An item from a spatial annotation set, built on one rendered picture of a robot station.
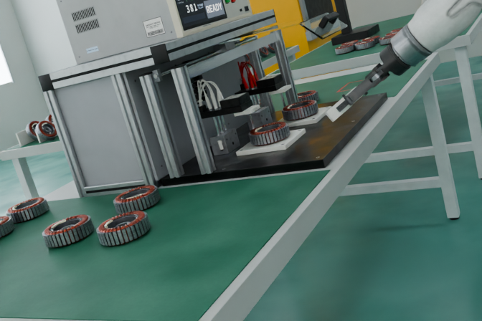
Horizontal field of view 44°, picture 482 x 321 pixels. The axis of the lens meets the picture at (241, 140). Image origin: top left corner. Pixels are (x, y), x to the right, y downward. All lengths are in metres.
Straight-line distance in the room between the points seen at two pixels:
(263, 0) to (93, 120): 3.84
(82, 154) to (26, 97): 7.87
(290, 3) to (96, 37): 3.66
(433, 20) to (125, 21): 0.81
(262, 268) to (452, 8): 0.73
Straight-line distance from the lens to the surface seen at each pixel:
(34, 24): 9.62
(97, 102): 1.66
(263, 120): 1.89
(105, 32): 1.75
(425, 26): 1.41
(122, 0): 1.70
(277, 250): 1.05
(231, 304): 0.92
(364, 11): 7.03
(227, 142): 1.68
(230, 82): 2.01
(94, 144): 1.71
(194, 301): 0.93
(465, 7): 1.40
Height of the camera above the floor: 1.15
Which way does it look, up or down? 12 degrees down
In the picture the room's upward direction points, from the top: 15 degrees counter-clockwise
